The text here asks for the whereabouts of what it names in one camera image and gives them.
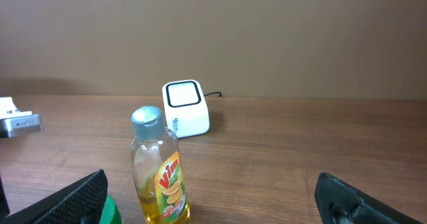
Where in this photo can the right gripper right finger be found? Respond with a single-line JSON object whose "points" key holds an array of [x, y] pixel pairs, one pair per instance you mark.
{"points": [[339, 202]]}

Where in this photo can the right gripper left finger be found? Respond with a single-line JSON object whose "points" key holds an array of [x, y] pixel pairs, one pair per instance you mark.
{"points": [[81, 202]]}

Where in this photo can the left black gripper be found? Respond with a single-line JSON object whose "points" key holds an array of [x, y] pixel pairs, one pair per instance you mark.
{"points": [[4, 208]]}

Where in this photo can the green lid jar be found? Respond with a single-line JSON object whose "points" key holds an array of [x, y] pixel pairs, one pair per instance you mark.
{"points": [[110, 213]]}

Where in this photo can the yellow dish soap bottle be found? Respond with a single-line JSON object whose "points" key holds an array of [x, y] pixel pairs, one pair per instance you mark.
{"points": [[157, 171]]}

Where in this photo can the white barcode scanner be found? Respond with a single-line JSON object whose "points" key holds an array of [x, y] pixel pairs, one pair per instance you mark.
{"points": [[186, 111]]}

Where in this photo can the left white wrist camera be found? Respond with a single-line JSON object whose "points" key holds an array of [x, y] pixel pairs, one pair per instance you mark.
{"points": [[15, 122]]}

